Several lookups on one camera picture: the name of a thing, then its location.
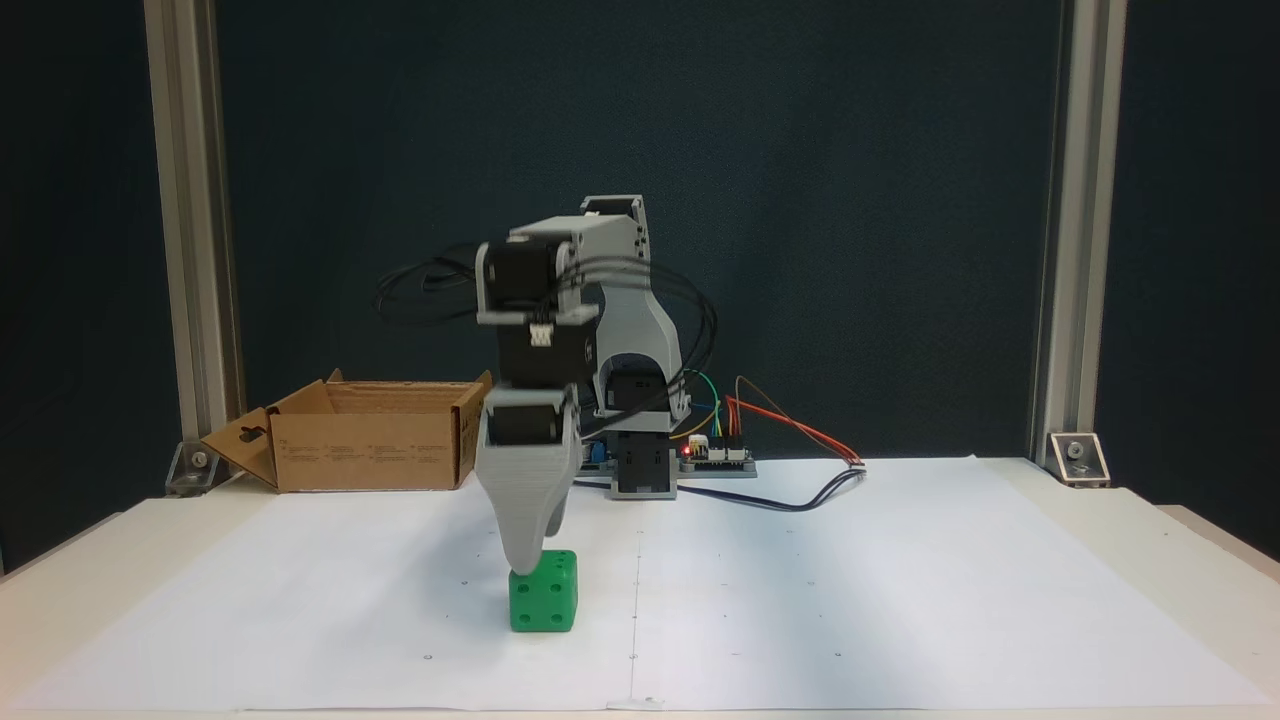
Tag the green circuit board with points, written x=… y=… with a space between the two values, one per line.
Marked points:
x=725 y=460

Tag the blue circuit board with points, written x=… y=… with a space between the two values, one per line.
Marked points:
x=596 y=453

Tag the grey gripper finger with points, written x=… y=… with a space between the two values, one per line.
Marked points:
x=525 y=500
x=562 y=518

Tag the metal corner bracket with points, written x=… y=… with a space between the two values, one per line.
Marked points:
x=1080 y=460
x=195 y=468

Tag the aluminium frame post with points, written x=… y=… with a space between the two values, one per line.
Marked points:
x=1080 y=200
x=195 y=200

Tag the brown cardboard box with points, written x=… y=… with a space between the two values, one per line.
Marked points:
x=370 y=455

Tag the green dice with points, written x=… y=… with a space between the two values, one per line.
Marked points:
x=543 y=600

